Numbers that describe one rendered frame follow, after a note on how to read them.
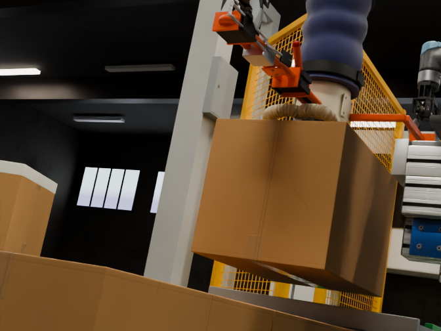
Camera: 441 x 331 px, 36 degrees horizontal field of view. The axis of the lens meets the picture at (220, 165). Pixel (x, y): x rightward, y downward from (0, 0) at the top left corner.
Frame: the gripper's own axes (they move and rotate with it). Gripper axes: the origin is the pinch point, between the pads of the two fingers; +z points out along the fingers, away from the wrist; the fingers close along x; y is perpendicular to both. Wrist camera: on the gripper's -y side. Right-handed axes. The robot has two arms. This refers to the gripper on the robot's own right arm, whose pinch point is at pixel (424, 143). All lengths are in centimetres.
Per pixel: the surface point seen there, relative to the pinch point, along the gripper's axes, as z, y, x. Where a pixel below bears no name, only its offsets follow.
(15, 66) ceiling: -278, -510, -811
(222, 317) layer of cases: 68, 111, -5
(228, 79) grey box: -49, -56, -115
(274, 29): -184, -265, -207
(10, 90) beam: -253, -557, -863
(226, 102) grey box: -38, -58, -116
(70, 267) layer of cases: 65, 147, -11
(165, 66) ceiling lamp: -266, -515, -507
